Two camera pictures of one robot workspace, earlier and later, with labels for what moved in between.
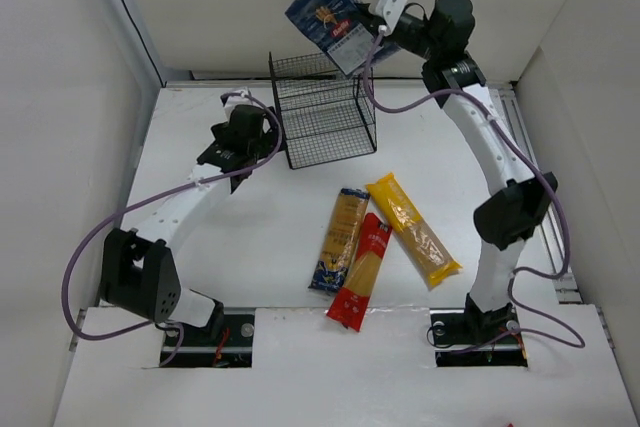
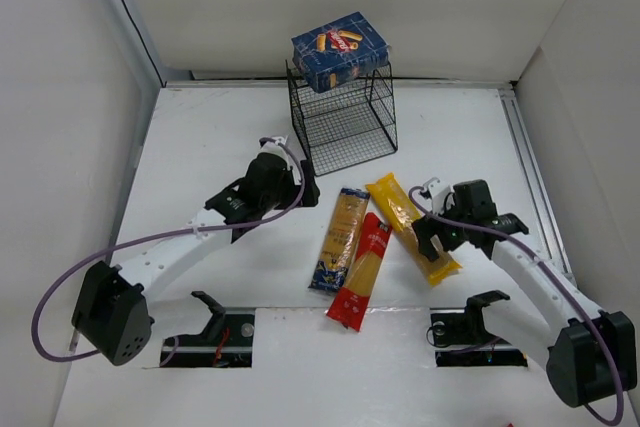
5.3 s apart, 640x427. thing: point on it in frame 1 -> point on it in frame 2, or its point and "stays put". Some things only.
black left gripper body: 273,136 -> 304,184
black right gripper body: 373,24 -> 430,233
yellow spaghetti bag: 429,256 stays put
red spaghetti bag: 351,300 stays put
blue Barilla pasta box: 330,17 -> 339,52
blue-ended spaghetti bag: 346,220 stays put
